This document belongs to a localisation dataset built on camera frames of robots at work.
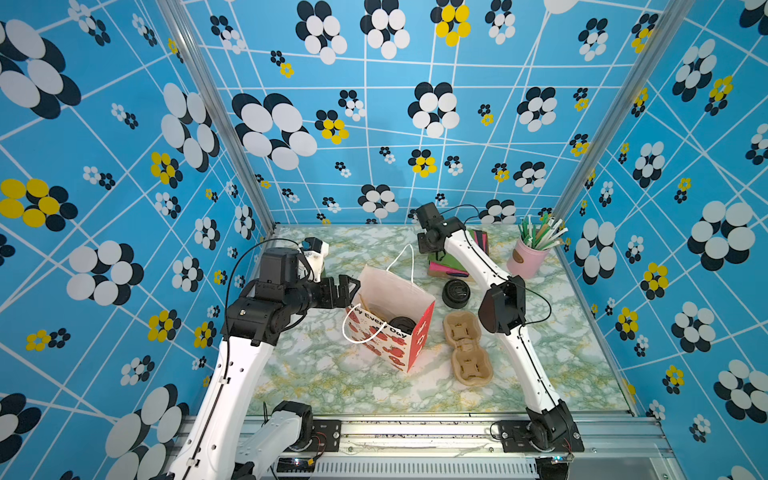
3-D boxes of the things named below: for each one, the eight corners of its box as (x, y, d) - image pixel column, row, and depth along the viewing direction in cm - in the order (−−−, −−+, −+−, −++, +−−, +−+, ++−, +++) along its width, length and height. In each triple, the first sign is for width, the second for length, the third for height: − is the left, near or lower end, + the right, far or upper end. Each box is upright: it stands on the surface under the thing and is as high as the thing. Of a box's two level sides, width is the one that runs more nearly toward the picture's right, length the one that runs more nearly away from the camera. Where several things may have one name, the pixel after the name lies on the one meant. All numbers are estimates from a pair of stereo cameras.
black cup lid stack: (443, 308, 98) (446, 298, 93) (441, 290, 103) (443, 279, 97) (467, 308, 98) (471, 298, 93) (464, 290, 103) (468, 279, 97)
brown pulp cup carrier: (449, 388, 83) (452, 382, 78) (441, 319, 96) (444, 311, 92) (491, 388, 83) (497, 382, 78) (478, 319, 96) (482, 311, 92)
